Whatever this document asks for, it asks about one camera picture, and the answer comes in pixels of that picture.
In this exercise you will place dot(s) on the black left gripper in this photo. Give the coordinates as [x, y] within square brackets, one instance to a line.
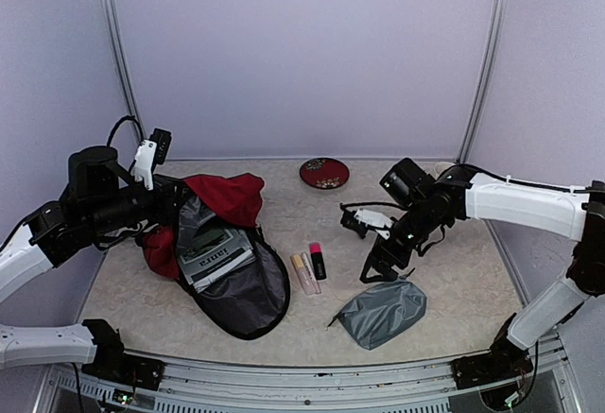
[166, 204]

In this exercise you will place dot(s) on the pink highlighter pen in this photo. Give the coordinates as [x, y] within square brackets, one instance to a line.
[317, 261]

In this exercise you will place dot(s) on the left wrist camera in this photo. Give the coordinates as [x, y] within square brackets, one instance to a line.
[151, 152]

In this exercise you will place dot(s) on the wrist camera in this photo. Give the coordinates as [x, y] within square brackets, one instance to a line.
[151, 152]
[361, 221]

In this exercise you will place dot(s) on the left aluminium frame post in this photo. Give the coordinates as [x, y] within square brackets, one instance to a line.
[120, 61]

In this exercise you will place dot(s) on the aluminium frame post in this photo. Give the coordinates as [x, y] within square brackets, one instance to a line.
[120, 61]
[484, 79]

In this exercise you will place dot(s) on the ianra magazine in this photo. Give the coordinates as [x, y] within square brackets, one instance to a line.
[213, 253]

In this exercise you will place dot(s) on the beige highlighter pen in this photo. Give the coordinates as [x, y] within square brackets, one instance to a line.
[302, 274]

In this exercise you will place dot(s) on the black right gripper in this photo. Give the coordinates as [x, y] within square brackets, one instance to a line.
[378, 250]

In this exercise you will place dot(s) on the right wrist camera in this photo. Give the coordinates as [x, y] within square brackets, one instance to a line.
[361, 221]

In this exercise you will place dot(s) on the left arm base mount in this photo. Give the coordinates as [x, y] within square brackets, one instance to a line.
[112, 363]

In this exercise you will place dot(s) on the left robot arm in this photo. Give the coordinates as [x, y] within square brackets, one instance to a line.
[102, 204]

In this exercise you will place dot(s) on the grey pencil pouch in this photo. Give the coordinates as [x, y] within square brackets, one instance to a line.
[382, 312]

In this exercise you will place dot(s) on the right aluminium frame post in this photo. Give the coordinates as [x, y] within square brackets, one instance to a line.
[484, 79]

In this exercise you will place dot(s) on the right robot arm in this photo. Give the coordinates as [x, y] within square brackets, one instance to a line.
[524, 215]

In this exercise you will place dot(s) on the red student backpack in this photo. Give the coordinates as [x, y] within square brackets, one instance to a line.
[249, 302]

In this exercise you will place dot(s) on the aluminium front rail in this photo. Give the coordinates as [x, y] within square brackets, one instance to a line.
[427, 385]

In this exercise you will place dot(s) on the white ceramic mug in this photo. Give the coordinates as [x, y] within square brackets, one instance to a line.
[441, 167]

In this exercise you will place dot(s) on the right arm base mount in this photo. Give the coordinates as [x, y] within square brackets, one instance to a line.
[501, 361]

